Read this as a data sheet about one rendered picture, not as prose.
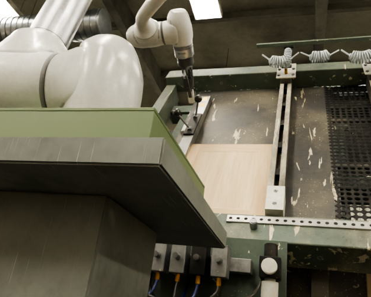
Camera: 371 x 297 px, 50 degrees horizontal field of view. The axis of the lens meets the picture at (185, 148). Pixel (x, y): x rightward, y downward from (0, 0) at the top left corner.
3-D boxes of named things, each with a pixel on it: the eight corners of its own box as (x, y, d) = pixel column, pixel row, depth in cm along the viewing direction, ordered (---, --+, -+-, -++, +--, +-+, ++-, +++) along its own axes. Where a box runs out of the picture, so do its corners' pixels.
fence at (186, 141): (149, 218, 147) (147, 210, 145) (202, 102, 223) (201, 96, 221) (162, 219, 146) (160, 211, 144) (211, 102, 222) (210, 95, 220)
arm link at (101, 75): (122, 114, 74) (142, 20, 82) (32, 108, 77) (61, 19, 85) (142, 148, 88) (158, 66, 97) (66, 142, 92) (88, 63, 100)
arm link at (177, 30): (195, 39, 183) (166, 42, 185) (189, 4, 175) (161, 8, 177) (193, 46, 174) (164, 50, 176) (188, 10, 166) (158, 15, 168)
